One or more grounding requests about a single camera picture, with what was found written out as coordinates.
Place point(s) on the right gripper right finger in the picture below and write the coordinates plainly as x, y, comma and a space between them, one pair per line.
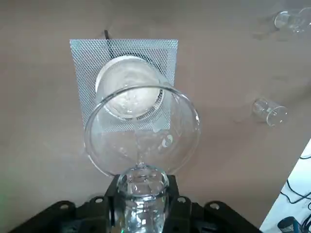
201, 218

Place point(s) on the white side desk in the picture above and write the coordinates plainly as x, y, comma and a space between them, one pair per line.
275, 219

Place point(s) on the small glass beaker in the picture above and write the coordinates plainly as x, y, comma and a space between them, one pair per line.
291, 20
271, 111

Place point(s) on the large glass beaker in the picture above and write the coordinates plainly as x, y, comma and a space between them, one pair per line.
126, 80

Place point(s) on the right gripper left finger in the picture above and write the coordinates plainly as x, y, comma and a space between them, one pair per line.
80, 218

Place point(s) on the glass conical flask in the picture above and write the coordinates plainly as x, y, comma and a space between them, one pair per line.
145, 145

